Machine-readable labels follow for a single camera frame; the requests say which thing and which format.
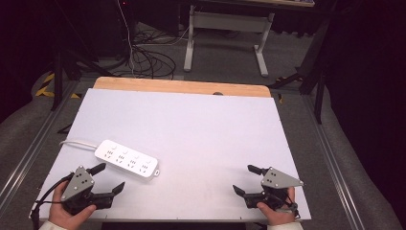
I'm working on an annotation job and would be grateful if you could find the black floor cable bundle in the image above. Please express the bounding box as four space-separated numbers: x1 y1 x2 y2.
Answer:
126 30 177 81

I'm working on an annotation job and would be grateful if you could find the person's right hand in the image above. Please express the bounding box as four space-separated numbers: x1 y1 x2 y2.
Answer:
256 186 297 226

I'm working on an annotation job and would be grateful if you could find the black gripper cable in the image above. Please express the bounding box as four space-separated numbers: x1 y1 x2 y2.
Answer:
282 194 302 220
30 172 76 230

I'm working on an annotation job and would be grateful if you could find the black metal stand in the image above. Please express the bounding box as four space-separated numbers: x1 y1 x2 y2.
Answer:
267 15 333 125
50 0 113 112

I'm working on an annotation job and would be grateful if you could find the white floor cable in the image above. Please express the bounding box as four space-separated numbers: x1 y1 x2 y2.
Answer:
116 0 137 79

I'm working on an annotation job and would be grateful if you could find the white power strip cable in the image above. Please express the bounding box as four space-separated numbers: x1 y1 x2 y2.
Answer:
58 139 99 150

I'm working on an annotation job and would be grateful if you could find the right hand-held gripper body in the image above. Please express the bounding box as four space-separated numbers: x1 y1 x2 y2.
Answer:
242 166 305 215

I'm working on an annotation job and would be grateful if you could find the person's left hand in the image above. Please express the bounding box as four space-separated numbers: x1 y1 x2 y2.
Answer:
48 180 98 230

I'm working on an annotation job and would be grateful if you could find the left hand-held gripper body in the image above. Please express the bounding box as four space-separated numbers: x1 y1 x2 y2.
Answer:
59 165 115 216

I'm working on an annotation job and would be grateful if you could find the yellow black floor tape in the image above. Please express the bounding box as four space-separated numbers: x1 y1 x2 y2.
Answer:
34 72 81 100

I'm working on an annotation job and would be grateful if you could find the aluminium rail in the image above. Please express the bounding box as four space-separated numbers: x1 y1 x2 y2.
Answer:
302 95 366 230
0 80 79 206

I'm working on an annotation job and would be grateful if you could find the white power strip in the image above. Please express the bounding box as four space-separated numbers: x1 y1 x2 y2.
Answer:
94 139 161 179

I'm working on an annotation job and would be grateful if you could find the white metal desk frame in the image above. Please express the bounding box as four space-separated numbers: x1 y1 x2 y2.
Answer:
183 4 276 79

